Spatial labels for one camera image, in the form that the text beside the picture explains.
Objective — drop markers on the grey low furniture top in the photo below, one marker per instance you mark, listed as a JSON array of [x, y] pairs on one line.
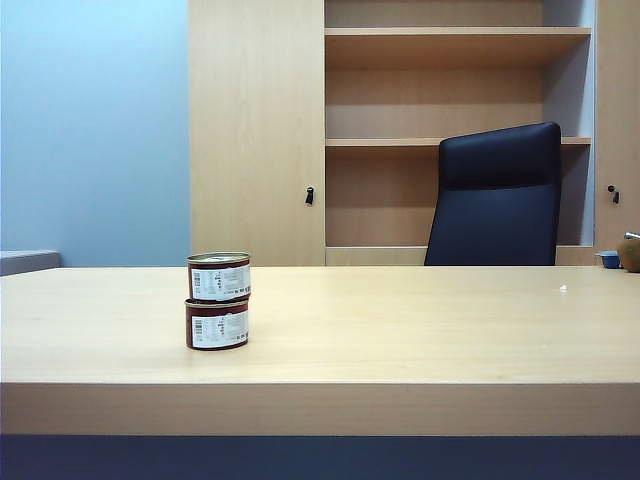
[[29, 260]]

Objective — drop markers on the small blue cup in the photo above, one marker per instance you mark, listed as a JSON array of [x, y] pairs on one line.
[[609, 258]]

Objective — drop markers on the black cabinet key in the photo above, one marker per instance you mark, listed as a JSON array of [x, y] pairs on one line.
[[614, 194], [310, 195]]

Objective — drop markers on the black office chair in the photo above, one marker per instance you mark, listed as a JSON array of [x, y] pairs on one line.
[[495, 200]]

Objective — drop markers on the red tomato can white label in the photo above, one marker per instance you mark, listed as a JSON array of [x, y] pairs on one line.
[[219, 278], [217, 326]]

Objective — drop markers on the light wooden shelf cabinet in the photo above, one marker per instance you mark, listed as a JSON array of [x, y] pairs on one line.
[[380, 132]]

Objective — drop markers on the brown round fruit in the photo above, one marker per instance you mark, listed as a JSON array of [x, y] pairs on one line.
[[631, 254]]

